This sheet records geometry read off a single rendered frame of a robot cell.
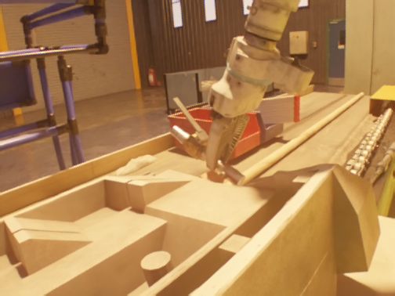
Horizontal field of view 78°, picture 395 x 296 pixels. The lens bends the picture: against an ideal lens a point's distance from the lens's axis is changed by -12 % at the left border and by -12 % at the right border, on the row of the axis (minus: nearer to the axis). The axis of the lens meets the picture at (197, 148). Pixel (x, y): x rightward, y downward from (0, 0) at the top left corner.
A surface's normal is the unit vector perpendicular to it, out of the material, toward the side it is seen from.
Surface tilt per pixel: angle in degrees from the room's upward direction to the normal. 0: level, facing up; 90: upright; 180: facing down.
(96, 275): 80
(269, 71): 98
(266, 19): 101
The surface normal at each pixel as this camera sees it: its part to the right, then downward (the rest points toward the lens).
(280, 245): 0.71, 0.00
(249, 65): -0.22, 0.53
